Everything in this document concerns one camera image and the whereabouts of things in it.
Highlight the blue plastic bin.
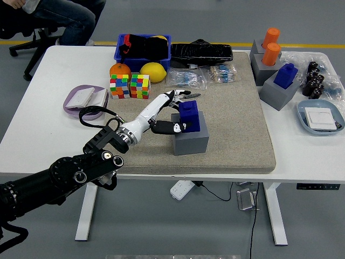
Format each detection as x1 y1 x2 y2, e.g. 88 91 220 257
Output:
113 33 172 73

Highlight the yellow lemon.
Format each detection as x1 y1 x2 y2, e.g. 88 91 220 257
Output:
139 62 167 83

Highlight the black office chair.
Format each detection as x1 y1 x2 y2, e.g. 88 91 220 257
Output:
0 5 67 81

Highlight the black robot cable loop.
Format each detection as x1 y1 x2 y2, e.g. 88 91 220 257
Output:
0 221 29 255

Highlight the black desk control panel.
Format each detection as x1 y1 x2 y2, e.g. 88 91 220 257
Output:
296 183 341 190

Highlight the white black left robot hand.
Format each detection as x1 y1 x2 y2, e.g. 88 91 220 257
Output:
121 90 192 145

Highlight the clear bag of blue parts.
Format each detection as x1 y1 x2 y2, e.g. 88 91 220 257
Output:
322 78 345 103

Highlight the grey square-hole seal holder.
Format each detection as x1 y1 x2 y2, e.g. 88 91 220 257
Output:
259 70 301 111
170 111 210 156

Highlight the white table leg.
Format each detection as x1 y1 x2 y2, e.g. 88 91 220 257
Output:
74 178 100 242
263 182 288 246

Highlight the purple tray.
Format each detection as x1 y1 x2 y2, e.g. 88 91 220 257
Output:
63 84 109 121

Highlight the clear bag of blue resistors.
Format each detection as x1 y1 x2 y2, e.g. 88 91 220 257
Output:
165 67 208 90

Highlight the blue square seal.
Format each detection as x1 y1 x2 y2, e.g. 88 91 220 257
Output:
273 63 299 90
178 100 202 133

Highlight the clear bag of tan resistors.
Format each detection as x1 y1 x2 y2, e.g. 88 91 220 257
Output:
201 64 239 84

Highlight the black cloth with red trim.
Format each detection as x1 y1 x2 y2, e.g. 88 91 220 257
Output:
118 33 169 60

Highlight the white wall switch plate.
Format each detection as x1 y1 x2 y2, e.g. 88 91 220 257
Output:
65 87 95 110
82 88 108 115
304 107 342 132

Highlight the white power strip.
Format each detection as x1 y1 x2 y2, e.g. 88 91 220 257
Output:
169 180 195 201

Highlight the clear bag of black capacitors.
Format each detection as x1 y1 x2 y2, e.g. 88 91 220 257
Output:
299 52 340 100

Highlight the person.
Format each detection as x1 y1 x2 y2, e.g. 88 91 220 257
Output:
5 0 107 46

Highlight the multicoloured puzzle cube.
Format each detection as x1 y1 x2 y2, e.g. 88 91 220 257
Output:
129 73 151 100
109 74 130 100

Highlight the black plastic-wrapped long item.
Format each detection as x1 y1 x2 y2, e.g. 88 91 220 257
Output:
170 38 234 70

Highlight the large metal bracket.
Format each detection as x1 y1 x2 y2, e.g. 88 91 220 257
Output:
236 188 261 212

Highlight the orange fruit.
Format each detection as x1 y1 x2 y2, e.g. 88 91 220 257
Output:
109 63 132 81

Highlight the light blue tray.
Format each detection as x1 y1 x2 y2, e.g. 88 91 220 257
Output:
296 99 345 137

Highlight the orange round seal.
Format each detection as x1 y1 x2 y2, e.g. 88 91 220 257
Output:
261 27 281 49
261 42 281 67

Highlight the black plug with cord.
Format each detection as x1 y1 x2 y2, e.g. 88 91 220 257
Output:
194 180 234 202

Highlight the grey-brown table mat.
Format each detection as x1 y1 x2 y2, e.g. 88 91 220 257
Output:
96 51 277 175

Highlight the long black floor cable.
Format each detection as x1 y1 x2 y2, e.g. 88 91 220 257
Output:
248 182 260 259

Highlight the grey round-hole seal holder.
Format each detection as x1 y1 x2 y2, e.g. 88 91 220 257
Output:
250 53 282 87
249 39 282 64

